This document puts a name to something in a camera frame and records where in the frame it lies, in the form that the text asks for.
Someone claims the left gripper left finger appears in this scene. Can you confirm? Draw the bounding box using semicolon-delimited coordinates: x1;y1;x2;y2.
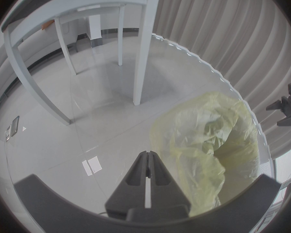
105;151;149;220

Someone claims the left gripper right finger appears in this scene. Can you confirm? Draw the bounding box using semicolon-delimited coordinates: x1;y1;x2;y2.
149;151;192;216

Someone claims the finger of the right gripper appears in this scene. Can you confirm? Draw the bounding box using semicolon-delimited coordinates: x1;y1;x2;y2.
266;100;283;111
277;115;291;127

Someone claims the yellow plastic bag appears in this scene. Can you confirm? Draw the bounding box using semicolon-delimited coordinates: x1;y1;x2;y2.
149;91;260;216

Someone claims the white trash bin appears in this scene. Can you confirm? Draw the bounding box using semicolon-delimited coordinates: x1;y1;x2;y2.
149;91;260;179

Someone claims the white curtain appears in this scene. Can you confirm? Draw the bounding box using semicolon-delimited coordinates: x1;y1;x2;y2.
151;0;291;160

